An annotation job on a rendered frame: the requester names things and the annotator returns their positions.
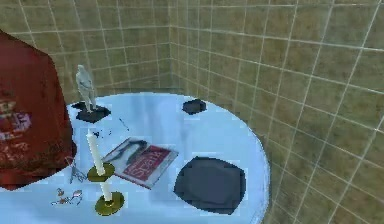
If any grey human statue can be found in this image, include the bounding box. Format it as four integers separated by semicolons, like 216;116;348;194
75;64;98;113

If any white candle on brass holder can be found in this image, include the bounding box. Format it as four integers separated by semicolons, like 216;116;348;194
85;129;116;183

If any red and grey book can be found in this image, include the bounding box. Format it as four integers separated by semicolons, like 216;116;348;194
101;136;180;190

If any round pale blue glass table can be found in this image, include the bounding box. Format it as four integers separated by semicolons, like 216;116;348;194
0;92;271;224

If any red cardboard box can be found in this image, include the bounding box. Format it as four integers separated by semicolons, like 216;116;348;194
0;29;78;192

